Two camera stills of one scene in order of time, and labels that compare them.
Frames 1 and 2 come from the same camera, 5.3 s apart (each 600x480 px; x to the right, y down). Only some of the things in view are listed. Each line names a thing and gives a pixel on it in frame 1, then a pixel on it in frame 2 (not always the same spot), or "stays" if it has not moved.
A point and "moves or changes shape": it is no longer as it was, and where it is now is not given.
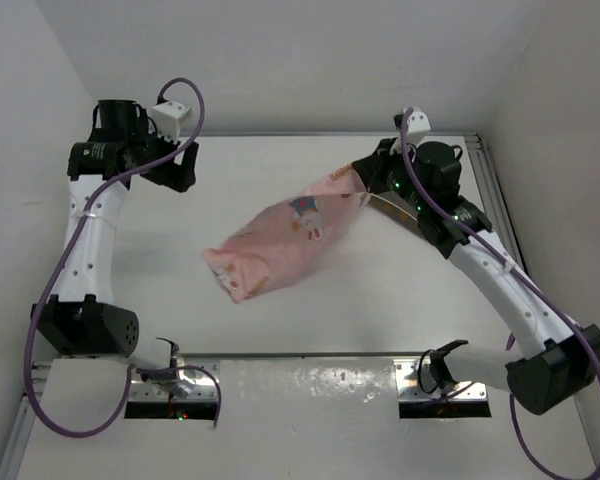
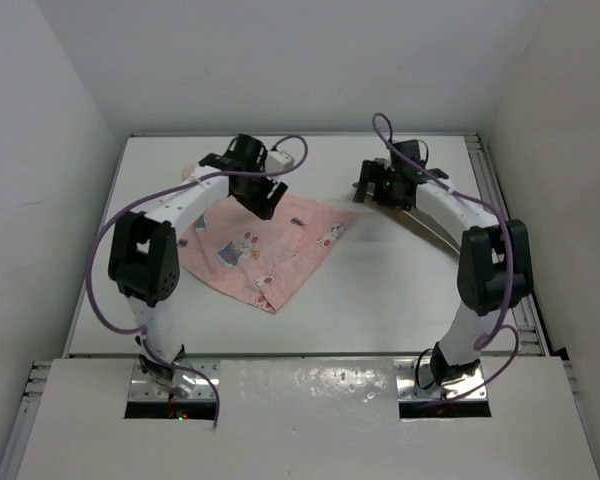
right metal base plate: (415, 381) stays
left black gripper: (175, 176) → (261, 205)
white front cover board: (314, 419) stays
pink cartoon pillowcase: (287, 243) moves or changes shape
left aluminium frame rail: (10, 465) stays
